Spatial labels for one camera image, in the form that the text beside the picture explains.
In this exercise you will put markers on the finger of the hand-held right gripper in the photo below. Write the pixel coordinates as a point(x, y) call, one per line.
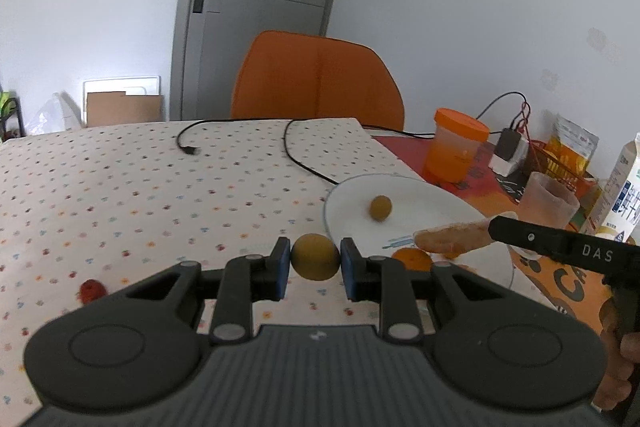
point(520, 234)

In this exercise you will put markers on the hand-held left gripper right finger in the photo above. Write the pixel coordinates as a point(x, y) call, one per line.
point(349, 269)

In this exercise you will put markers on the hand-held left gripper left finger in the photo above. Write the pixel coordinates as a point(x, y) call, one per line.
point(281, 267)

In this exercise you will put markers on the yellow-green round fruit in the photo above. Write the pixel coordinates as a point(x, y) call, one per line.
point(315, 257)
point(381, 222)

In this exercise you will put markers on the large orange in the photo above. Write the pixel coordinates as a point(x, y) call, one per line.
point(412, 259)

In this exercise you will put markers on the pinkish peeled pomelo segment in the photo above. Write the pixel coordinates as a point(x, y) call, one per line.
point(455, 239)

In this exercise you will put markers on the white plate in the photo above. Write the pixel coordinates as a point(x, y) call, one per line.
point(425, 202)

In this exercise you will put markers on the red round fruit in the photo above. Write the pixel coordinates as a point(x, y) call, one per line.
point(92, 291)

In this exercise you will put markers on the person's right hand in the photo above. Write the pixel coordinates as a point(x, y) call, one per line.
point(625, 362)

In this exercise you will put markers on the frosted plastic cup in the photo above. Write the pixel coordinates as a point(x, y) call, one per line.
point(547, 202)

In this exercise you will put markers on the orange patterned table mat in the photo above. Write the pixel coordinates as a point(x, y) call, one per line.
point(560, 289)

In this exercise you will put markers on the white milk carton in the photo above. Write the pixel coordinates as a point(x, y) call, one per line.
point(625, 192)

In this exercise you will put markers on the black charger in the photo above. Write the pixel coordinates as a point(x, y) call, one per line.
point(509, 144)

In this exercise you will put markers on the orange snack pouch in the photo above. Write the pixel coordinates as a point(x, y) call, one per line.
point(572, 142)

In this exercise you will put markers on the orange lidded jar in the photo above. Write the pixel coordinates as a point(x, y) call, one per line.
point(455, 147)

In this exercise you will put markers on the floral white tablecloth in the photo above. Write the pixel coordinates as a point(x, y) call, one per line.
point(150, 207)

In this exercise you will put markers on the orange chair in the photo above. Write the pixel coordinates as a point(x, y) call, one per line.
point(320, 77)

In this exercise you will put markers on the cardboard sheet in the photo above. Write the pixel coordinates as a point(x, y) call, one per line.
point(125, 109)

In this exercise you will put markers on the white board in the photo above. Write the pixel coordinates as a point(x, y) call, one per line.
point(120, 84)

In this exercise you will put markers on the white plastic bag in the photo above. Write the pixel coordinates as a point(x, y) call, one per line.
point(55, 117)

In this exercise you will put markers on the black metal rack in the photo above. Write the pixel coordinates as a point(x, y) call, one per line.
point(15, 122)

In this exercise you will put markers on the green plastic bag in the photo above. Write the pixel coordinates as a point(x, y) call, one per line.
point(6, 104)

